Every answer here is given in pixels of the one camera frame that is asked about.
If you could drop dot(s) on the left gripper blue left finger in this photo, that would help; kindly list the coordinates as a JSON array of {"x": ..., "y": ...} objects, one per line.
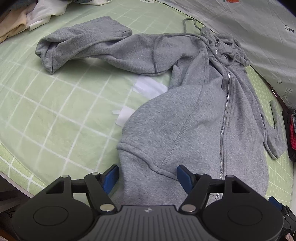
[{"x": 109, "y": 178}]

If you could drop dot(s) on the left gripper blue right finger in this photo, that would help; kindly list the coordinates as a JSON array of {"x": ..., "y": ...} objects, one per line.
[{"x": 186, "y": 178}]

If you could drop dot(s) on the grey zip hoodie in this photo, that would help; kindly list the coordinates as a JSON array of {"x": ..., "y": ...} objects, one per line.
[{"x": 210, "y": 119}]

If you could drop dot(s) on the red checked folded garment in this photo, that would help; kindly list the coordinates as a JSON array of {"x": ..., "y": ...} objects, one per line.
[{"x": 292, "y": 134}]

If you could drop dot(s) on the pale grey carrot-print sheet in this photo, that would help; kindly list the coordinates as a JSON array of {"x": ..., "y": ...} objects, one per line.
[{"x": 266, "y": 31}]

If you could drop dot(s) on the white t-shirt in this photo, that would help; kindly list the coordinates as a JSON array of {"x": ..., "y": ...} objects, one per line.
[{"x": 43, "y": 11}]

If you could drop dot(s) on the beige garment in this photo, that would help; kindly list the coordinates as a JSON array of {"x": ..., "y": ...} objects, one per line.
[{"x": 14, "y": 21}]

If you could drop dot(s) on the blue denim jeans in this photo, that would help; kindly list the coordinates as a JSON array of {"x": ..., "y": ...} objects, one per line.
[{"x": 19, "y": 4}]

